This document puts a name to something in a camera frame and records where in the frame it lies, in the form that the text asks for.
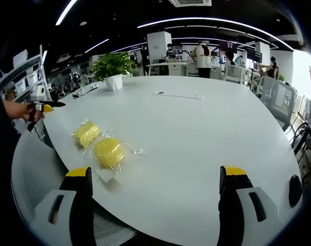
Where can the black item on table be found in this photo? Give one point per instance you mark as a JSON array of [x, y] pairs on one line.
[[77, 95]]

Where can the green potted plant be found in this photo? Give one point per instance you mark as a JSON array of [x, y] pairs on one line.
[[111, 66]]

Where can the white square pillar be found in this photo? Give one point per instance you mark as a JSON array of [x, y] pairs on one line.
[[158, 48]]

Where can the white storage shelf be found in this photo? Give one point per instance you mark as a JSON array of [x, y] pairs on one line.
[[22, 77]]

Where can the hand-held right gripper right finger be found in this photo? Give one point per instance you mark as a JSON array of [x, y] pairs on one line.
[[237, 205]]

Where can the rectangular yellow silicone block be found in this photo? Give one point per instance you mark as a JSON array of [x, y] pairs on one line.
[[85, 134]]

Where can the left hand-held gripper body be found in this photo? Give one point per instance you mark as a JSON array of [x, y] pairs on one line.
[[38, 92]]

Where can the white plant pot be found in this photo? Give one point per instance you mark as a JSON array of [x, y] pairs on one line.
[[113, 82]]

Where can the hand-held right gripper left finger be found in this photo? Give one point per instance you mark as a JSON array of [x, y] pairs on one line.
[[78, 205]]

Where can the round yellow silicone block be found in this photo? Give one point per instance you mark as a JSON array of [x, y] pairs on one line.
[[108, 153]]

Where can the small clear plastic packet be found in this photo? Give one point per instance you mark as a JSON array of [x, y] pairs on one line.
[[107, 176]]

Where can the grey mesh office chair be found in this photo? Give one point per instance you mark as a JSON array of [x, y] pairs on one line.
[[278, 98], [34, 184]]

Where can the person's left hand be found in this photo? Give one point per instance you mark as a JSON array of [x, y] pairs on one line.
[[23, 110]]

